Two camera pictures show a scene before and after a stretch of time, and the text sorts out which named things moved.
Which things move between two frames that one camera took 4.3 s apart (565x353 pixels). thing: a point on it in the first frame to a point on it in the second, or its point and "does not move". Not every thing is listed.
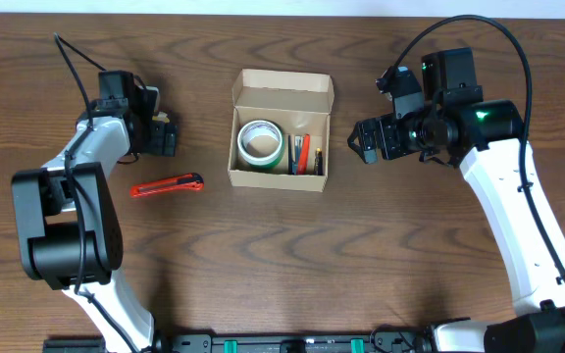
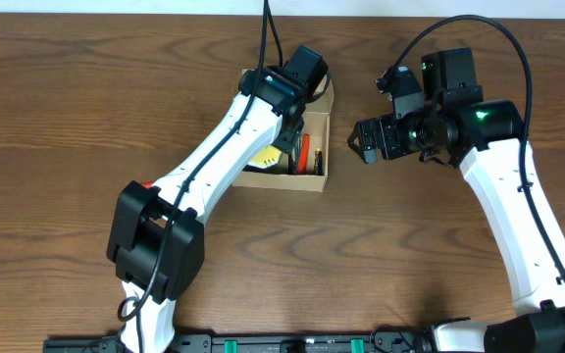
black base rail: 387,341 does not move
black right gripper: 385,126 does not move
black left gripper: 159,141 to 286,142
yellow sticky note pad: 162,116 to 268,156
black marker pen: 318,162 does not move
